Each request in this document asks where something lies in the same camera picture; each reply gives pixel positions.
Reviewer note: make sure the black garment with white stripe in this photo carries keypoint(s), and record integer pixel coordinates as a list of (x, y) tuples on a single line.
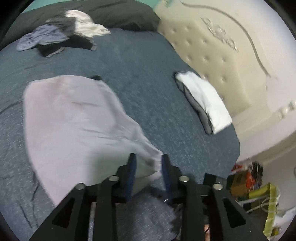
[(74, 42)]

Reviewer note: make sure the white crumpled garment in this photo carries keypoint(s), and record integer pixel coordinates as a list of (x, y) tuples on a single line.
[(85, 25)]

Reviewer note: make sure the brown box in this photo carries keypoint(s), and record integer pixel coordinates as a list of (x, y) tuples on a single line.
[(239, 184)]

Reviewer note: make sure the white and grey folded garment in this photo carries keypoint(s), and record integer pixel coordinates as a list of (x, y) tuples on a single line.
[(205, 99)]

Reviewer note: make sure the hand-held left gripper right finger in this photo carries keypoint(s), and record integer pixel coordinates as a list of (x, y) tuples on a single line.
[(167, 180)]

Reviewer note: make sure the dark grey long pillow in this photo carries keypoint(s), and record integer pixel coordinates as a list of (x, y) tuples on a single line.
[(111, 14)]

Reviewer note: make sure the cream tufted headboard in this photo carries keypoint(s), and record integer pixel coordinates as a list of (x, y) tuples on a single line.
[(219, 46)]

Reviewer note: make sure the red and orange packet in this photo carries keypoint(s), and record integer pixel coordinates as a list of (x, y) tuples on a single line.
[(251, 176)]

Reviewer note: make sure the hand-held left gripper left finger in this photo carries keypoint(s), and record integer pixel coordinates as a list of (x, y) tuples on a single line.
[(130, 180)]

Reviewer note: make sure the grey jacket with black trim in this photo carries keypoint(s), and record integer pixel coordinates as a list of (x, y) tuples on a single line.
[(81, 127)]

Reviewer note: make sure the dark grey crumpled garment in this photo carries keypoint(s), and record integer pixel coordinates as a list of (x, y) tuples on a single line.
[(62, 25)]

